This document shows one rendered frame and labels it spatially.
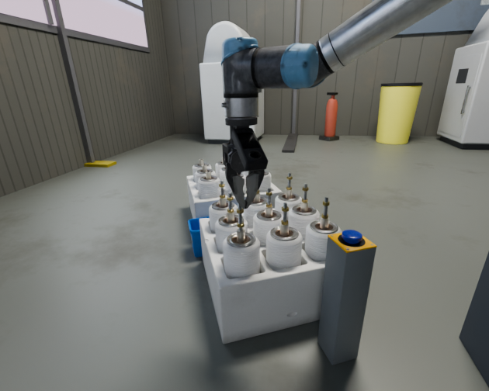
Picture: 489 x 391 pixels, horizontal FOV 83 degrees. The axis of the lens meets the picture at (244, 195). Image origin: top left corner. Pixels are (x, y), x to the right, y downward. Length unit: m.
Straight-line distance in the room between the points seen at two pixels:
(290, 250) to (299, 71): 0.42
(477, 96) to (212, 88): 2.52
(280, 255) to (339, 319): 0.19
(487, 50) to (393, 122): 0.88
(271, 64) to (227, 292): 0.50
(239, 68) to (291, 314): 0.62
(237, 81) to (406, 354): 0.75
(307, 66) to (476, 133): 2.99
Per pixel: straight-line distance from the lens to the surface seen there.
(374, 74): 3.90
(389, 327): 0.92
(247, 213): 0.93
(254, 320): 0.78
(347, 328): 0.73
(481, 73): 3.38
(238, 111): 0.60
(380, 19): 0.65
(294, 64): 0.54
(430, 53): 4.05
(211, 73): 3.25
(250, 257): 0.70
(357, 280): 0.65
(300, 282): 0.76
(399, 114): 3.39
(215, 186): 1.18
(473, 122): 3.41
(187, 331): 0.86
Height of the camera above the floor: 0.62
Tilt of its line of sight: 21 degrees down
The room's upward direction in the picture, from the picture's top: 1 degrees counter-clockwise
